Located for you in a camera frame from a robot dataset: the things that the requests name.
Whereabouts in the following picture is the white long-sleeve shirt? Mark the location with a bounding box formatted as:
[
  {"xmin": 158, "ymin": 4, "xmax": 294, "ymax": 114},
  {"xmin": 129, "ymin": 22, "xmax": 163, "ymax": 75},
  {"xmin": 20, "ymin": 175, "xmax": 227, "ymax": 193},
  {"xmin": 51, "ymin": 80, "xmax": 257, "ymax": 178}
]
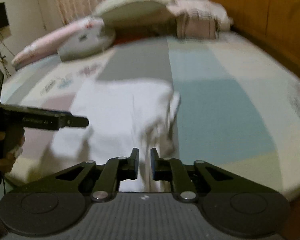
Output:
[{"xmin": 51, "ymin": 79, "xmax": 180, "ymax": 192}]

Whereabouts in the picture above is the person's left hand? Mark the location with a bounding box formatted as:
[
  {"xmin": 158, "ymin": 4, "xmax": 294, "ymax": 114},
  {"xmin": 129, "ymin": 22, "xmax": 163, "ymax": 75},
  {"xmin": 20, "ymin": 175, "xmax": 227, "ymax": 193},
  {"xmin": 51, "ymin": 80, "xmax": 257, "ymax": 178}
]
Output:
[{"xmin": 0, "ymin": 127, "xmax": 25, "ymax": 173}]

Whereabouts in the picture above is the grey round cushion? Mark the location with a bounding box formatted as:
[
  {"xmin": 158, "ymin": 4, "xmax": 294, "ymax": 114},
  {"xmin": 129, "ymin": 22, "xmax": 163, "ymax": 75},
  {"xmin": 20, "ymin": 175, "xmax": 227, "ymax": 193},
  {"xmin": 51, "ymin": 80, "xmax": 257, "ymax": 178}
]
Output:
[{"xmin": 57, "ymin": 26, "xmax": 116, "ymax": 62}]

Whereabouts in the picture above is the patchwork pastel bed sheet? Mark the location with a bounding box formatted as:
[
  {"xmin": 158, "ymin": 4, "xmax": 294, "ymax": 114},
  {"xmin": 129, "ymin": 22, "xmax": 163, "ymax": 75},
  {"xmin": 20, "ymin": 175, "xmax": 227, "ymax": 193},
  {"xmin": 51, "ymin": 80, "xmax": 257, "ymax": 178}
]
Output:
[{"xmin": 1, "ymin": 32, "xmax": 300, "ymax": 200}]

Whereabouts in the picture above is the striped pastel pillow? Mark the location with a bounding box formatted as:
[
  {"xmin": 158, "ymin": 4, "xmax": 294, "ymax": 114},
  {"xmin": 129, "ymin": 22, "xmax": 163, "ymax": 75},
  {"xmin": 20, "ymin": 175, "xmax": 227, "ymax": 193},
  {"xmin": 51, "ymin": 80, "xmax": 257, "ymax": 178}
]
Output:
[{"xmin": 92, "ymin": 0, "xmax": 173, "ymax": 28}]

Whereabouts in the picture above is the pink handbag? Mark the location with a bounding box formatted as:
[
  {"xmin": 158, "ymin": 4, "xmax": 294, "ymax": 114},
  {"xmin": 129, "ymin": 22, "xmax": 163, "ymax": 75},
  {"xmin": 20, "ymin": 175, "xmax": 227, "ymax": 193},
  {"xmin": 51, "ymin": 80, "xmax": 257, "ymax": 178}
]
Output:
[{"xmin": 176, "ymin": 12, "xmax": 218, "ymax": 40}]

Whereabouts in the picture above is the orange wooden headboard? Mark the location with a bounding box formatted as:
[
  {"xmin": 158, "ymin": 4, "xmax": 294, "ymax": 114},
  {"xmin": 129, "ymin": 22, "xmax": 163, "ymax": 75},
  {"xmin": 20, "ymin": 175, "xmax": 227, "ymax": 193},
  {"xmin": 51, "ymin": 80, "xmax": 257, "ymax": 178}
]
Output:
[{"xmin": 211, "ymin": 0, "xmax": 300, "ymax": 77}]

